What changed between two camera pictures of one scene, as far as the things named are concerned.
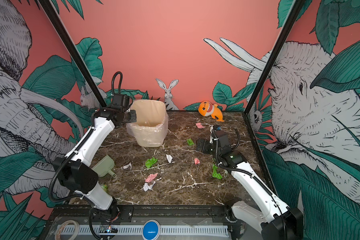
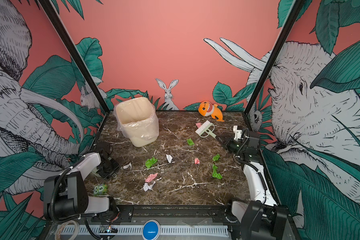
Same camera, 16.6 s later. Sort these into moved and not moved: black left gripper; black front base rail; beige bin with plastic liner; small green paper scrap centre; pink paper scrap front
Moved: black left gripper; beige bin with plastic liner
Not moved: pink paper scrap front; small green paper scrap centre; black front base rail
